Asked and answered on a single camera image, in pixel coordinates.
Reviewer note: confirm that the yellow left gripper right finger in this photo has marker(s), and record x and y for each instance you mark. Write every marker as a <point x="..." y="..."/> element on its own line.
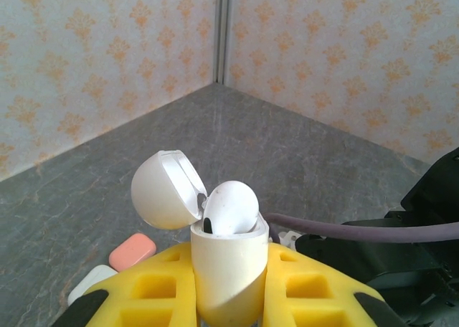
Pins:
<point x="308" y="287"/>

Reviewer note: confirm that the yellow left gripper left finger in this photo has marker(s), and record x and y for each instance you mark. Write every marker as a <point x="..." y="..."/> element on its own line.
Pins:
<point x="150" y="284"/>

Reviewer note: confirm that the white earbud charging case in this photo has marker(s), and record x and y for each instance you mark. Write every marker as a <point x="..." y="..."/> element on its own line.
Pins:
<point x="229" y="269"/>
<point x="93" y="278"/>

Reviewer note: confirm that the white earbud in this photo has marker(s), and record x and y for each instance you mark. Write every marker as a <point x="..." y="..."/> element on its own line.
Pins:
<point x="233" y="205"/>

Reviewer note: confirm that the pink earbud charging case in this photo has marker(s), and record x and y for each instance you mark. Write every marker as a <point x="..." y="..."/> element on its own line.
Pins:
<point x="131" y="251"/>

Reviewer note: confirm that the aluminium frame post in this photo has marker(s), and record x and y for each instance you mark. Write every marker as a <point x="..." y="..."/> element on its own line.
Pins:
<point x="222" y="33"/>

